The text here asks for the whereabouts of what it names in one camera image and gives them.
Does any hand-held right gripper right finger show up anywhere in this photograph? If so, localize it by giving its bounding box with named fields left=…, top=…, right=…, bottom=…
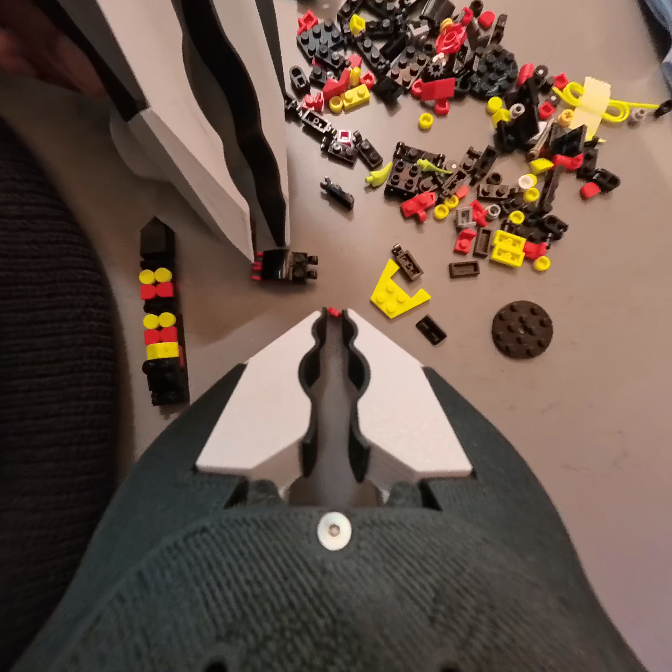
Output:
left=341, top=309, right=474, bottom=501

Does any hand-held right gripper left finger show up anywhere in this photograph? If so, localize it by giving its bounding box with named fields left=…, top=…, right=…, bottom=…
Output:
left=195, top=309, right=322, bottom=494

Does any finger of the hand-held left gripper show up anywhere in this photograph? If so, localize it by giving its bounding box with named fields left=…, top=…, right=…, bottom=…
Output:
left=97, top=0, right=258, bottom=261
left=181, top=0, right=291, bottom=249

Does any small black red lego assembly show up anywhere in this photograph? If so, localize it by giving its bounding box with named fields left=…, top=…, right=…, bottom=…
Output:
left=251, top=249, right=319, bottom=287

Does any pile of lego pieces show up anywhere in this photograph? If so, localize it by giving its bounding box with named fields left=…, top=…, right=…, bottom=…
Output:
left=283, top=0, right=621, bottom=273

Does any small black lego tile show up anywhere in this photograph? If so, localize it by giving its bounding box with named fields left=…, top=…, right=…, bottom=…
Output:
left=415, top=314, right=448, bottom=345

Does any yellow lego wedge plate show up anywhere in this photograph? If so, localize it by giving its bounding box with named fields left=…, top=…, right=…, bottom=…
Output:
left=370, top=258, right=432, bottom=319

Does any black lego bar holder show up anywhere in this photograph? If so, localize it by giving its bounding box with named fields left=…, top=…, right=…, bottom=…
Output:
left=320, top=177, right=355, bottom=212

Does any round black lego plate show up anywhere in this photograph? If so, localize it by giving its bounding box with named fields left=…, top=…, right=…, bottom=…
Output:
left=491, top=300, right=554, bottom=360

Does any black lego clip plate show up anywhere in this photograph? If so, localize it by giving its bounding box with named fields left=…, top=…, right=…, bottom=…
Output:
left=391, top=243, right=424, bottom=277

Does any long black lego assembly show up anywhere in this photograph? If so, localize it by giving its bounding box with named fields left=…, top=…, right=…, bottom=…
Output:
left=139, top=216, right=190, bottom=406

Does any person's black sweater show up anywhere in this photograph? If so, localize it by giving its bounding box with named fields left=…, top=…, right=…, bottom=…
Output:
left=0, top=118, right=137, bottom=667

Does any neon yellow lego string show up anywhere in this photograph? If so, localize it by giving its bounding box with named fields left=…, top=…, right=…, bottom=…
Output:
left=551, top=76, right=672, bottom=138

